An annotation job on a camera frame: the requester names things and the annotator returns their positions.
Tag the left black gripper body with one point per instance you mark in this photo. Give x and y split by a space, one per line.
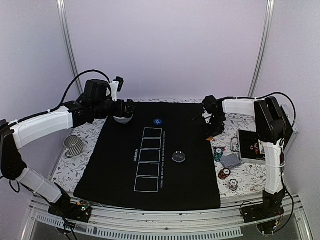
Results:
120 112

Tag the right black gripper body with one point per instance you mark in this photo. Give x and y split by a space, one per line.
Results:
216 126

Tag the teal poker chip stack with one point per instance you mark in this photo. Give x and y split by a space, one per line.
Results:
218 153

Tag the blue small blind button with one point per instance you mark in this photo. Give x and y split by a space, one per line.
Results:
157 121

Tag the black dealer button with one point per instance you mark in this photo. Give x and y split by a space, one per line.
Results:
178 157

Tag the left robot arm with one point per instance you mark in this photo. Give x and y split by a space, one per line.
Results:
98 101

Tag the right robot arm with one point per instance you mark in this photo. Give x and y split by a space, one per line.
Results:
271 126

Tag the white ceramic bowl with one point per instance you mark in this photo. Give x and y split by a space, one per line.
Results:
123 120

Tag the blue playing card deck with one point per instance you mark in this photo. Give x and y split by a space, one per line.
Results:
230 161

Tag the aluminium poker case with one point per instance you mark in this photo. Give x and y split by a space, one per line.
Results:
250 149

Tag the orange poker chip stack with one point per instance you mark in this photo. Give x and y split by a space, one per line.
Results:
224 173

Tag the striped metal cup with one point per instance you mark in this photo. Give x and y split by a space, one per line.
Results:
74 146

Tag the black poker felt mat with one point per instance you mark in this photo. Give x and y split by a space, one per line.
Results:
132 167

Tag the white poker chip stack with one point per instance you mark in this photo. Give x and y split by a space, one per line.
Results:
233 185

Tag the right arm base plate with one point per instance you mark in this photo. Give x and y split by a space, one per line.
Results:
252 212

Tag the front aluminium rail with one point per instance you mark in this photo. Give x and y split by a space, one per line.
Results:
112 223

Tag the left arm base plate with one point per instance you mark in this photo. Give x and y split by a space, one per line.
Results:
80 211

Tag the left aluminium frame post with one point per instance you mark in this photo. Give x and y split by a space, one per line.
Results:
62 13

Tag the aluminium frame post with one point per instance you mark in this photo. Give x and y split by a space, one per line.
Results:
270 4
62 13

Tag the right aluminium frame post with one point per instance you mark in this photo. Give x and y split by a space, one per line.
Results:
270 4

